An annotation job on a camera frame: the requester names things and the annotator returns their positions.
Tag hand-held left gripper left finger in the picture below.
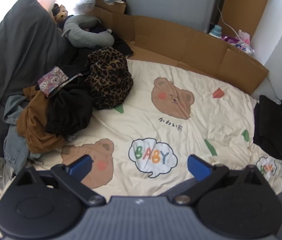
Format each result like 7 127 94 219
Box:
18 154 107 207

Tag folded black clothes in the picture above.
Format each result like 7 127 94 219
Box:
253 94 282 160

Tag pink patterned cloth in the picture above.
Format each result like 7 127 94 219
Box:
37 66 84 98

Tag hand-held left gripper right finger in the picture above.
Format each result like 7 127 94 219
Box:
173 154 264 205

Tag white detergent bottle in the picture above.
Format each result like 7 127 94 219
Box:
208 25 223 39

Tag pink purple packet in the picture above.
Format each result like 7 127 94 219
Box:
222 29 256 56

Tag brown garment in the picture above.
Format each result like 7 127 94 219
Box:
17 86 67 153

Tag grey upright panel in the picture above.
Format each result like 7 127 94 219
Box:
124 0 226 33

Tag cream bear print blanket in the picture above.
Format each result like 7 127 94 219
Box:
29 59 282 198

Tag brown plush toy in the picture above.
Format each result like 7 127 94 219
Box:
52 4 69 23

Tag leopard print skirt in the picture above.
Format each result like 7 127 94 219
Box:
84 46 134 110

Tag grey neck pillow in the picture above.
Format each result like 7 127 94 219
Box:
62 15 115 48

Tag upright cardboard panel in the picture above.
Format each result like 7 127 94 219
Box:
220 0 279 38

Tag brown cardboard sheet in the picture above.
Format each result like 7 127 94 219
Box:
91 0 269 95

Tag white cable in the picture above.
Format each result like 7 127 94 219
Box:
217 4 282 101

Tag blue denim garment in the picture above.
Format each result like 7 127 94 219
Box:
3 95 44 166

